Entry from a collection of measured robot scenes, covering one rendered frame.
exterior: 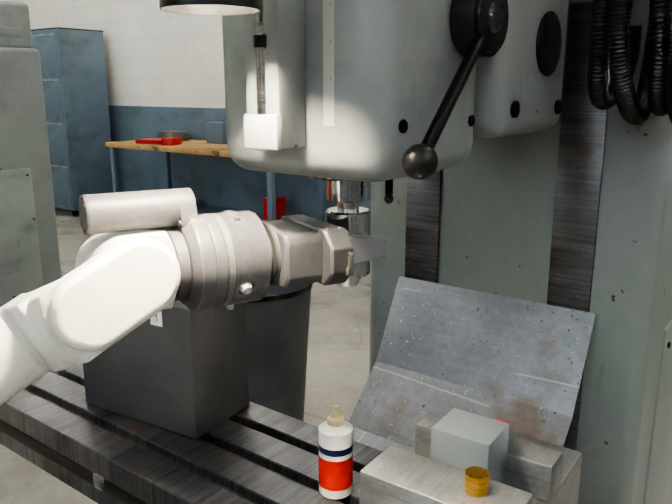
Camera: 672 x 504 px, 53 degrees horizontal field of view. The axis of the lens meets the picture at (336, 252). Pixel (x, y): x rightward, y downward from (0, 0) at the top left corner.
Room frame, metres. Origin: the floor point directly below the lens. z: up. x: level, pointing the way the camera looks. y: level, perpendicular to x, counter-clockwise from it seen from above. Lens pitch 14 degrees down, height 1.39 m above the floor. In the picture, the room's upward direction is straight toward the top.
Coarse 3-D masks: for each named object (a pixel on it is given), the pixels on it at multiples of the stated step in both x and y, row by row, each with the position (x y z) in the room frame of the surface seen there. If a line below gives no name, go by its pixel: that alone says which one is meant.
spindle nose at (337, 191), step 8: (328, 184) 0.68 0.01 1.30; (336, 184) 0.67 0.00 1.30; (344, 184) 0.67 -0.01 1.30; (352, 184) 0.67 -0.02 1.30; (360, 184) 0.67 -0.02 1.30; (368, 184) 0.68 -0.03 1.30; (328, 192) 0.68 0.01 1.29; (336, 192) 0.67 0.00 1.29; (344, 192) 0.67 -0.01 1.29; (352, 192) 0.67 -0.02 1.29; (360, 192) 0.67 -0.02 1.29; (368, 192) 0.68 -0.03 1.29; (328, 200) 0.68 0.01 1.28; (336, 200) 0.67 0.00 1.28; (344, 200) 0.67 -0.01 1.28; (352, 200) 0.67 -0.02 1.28; (360, 200) 0.67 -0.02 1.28
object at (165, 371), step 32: (160, 320) 0.85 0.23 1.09; (192, 320) 0.83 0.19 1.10; (224, 320) 0.88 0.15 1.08; (128, 352) 0.88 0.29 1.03; (160, 352) 0.85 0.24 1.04; (192, 352) 0.83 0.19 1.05; (224, 352) 0.88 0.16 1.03; (96, 384) 0.92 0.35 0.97; (128, 384) 0.89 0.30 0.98; (160, 384) 0.86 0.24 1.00; (192, 384) 0.83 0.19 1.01; (224, 384) 0.88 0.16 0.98; (128, 416) 0.89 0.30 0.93; (160, 416) 0.86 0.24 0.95; (192, 416) 0.83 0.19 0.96; (224, 416) 0.88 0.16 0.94
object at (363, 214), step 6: (330, 210) 0.69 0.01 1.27; (336, 210) 0.69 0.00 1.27; (360, 210) 0.69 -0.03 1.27; (366, 210) 0.69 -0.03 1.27; (330, 216) 0.68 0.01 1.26; (336, 216) 0.67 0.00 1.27; (342, 216) 0.67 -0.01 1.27; (348, 216) 0.67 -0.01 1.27; (354, 216) 0.67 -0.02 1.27; (360, 216) 0.67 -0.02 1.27; (366, 216) 0.68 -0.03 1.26; (342, 222) 0.67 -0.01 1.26; (348, 222) 0.67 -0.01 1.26; (354, 222) 0.67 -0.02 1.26
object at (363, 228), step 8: (336, 224) 0.67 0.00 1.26; (344, 224) 0.67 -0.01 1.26; (352, 224) 0.67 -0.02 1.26; (360, 224) 0.67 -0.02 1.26; (368, 224) 0.68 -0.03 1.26; (352, 232) 0.67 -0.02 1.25; (360, 232) 0.67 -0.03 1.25; (368, 232) 0.68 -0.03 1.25; (360, 264) 0.67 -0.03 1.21; (368, 264) 0.68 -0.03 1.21; (360, 272) 0.67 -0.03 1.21; (368, 272) 0.68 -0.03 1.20
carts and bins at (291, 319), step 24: (288, 288) 2.83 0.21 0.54; (264, 312) 2.42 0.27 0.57; (288, 312) 2.47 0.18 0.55; (264, 336) 2.43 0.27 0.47; (288, 336) 2.48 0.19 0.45; (264, 360) 2.44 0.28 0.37; (288, 360) 2.49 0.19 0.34; (264, 384) 2.44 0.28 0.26; (288, 384) 2.49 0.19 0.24; (288, 408) 2.50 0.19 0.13
